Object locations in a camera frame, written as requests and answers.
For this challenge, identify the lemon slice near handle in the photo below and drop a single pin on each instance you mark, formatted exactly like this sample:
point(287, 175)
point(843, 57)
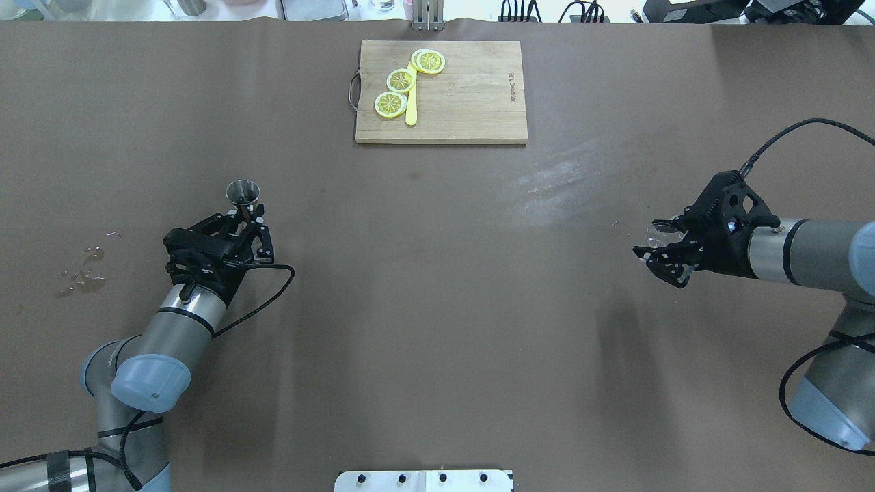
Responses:
point(390, 104)

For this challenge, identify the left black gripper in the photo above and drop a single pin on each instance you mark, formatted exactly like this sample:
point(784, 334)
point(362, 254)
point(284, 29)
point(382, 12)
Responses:
point(220, 278)

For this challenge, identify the wooden cutting board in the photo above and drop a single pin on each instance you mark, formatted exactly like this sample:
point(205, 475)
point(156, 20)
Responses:
point(478, 98)

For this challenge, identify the steel tray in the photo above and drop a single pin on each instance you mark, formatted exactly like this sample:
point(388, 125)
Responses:
point(314, 10)

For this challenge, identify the steel jigger measuring cup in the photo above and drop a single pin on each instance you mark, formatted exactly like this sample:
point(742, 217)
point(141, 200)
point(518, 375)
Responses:
point(244, 196)

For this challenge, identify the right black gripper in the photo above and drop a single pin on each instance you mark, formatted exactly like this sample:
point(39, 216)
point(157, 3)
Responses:
point(726, 254)

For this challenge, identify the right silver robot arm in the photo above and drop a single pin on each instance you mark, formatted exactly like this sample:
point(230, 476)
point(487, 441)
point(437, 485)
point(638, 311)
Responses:
point(828, 391)

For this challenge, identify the clear glass shaker cup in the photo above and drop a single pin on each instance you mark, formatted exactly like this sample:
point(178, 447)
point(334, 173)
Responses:
point(656, 240)

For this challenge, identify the far lemon slice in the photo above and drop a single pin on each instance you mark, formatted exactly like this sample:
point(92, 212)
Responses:
point(428, 61)

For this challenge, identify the small steel cup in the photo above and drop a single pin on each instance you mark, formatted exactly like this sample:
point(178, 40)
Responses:
point(192, 8)

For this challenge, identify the aluminium frame post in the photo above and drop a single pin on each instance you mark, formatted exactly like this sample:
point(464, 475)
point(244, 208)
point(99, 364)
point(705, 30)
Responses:
point(427, 15)

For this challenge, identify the middle lemon slice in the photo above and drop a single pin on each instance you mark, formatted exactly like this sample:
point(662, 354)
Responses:
point(402, 80)

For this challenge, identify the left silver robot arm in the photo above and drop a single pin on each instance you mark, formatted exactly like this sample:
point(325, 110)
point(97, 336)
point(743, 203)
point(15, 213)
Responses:
point(136, 381)

